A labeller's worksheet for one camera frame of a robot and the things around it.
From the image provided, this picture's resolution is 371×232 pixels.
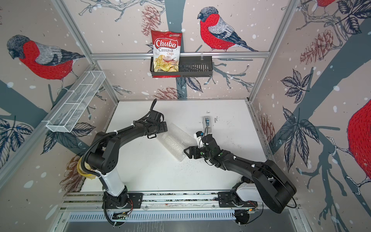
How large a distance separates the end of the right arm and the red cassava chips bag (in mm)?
486

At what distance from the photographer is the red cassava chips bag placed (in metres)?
0.84

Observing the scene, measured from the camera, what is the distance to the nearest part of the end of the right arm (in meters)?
0.67
